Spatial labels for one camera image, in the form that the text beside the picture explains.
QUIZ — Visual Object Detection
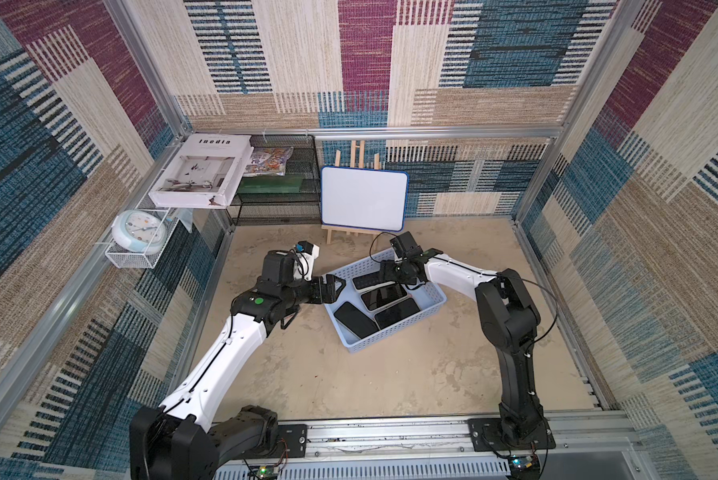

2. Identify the white round clock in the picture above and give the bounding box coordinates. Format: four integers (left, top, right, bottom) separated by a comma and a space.
111, 210, 167, 255

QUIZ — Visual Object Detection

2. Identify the clear acrylic shelf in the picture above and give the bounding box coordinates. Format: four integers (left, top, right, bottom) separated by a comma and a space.
94, 207, 193, 269

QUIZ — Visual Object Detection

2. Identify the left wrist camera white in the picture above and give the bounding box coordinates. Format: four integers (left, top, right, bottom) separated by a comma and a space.
295, 241, 319, 281

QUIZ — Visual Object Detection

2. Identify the black phone top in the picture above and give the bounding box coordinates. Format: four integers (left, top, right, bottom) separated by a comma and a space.
352, 271, 390, 292

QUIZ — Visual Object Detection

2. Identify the black phone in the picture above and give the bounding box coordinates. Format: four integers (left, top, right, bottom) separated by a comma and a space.
352, 271, 390, 292
374, 298, 420, 329
334, 302, 379, 339

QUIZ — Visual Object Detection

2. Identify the wooden easel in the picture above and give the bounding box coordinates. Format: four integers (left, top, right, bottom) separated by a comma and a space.
320, 140, 381, 243

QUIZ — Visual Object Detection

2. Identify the aluminium front rail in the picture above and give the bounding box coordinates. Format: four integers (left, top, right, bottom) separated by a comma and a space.
211, 411, 657, 479

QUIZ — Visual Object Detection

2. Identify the dark reddish phone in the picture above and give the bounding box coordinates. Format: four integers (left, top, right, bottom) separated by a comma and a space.
360, 283, 408, 312

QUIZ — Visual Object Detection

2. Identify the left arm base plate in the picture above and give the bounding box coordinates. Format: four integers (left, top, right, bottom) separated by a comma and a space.
223, 423, 308, 461

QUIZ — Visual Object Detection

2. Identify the white book box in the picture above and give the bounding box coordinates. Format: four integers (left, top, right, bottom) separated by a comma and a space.
149, 134, 253, 209

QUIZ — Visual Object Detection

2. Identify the black phone front left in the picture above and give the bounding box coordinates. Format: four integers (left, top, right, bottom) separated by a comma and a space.
334, 302, 379, 339

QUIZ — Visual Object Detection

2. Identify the black phone front right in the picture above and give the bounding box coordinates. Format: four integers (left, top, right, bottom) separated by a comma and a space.
374, 298, 420, 329

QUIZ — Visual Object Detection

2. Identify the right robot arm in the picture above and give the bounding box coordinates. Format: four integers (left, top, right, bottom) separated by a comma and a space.
379, 232, 555, 449

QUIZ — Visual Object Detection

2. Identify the black wire rack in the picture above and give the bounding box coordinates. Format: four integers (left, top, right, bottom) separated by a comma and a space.
228, 135, 321, 227

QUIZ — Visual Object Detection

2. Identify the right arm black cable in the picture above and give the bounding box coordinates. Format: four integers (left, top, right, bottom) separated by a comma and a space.
368, 231, 561, 346

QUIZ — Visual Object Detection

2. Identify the blue plastic storage basket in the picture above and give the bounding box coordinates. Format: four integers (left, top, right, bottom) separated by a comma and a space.
325, 248, 447, 353

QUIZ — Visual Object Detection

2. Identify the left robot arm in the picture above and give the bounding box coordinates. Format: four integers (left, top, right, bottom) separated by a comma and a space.
129, 241, 346, 479

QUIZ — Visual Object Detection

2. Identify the white whiteboard blue frame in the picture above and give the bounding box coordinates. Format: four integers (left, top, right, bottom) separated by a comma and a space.
321, 166, 409, 233

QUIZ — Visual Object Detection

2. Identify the colourful snack packet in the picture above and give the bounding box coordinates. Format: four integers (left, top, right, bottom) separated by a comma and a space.
243, 147, 294, 177

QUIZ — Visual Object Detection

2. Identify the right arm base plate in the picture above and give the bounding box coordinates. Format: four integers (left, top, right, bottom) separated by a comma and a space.
467, 417, 557, 454

